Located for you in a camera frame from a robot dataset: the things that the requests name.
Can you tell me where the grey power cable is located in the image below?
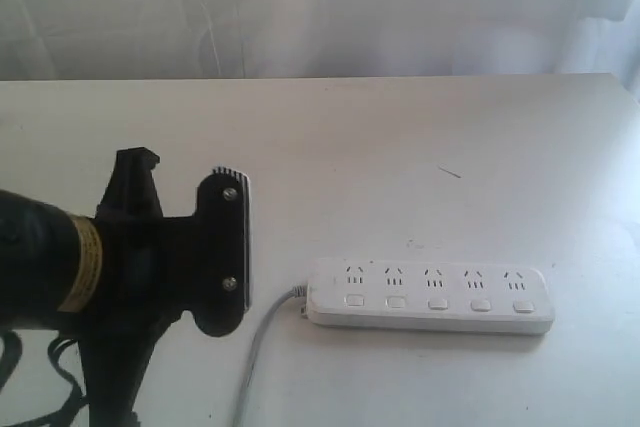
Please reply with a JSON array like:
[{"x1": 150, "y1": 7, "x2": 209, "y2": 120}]
[{"x1": 232, "y1": 285, "x2": 307, "y2": 427}]

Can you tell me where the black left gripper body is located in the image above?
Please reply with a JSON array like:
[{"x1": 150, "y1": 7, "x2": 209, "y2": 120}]
[{"x1": 79, "y1": 216, "x2": 198, "y2": 426}]

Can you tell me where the white sheer curtain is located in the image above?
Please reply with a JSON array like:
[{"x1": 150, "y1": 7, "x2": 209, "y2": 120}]
[{"x1": 1, "y1": 0, "x2": 639, "y2": 93}]

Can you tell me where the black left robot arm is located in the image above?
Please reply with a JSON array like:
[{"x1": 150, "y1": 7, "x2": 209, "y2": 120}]
[{"x1": 1, "y1": 147, "x2": 180, "y2": 426}]

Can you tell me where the white five-outlet power strip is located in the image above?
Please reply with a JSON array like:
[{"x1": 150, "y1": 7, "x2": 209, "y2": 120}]
[{"x1": 305, "y1": 258, "x2": 555, "y2": 336}]

